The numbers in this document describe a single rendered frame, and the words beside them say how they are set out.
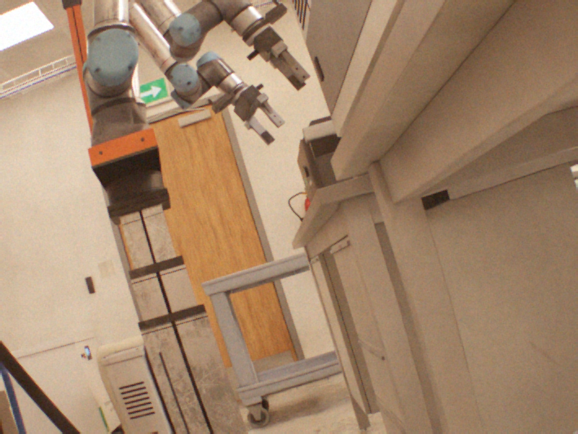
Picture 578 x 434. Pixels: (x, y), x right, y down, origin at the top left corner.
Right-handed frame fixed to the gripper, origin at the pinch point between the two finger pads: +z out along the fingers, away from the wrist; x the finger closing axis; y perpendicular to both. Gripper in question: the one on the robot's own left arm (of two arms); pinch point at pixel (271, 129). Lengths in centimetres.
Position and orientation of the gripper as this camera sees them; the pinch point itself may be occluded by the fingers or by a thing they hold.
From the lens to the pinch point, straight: 214.8
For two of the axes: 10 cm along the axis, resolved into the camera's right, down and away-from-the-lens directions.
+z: 6.7, 7.4, -0.5
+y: 7.1, -6.1, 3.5
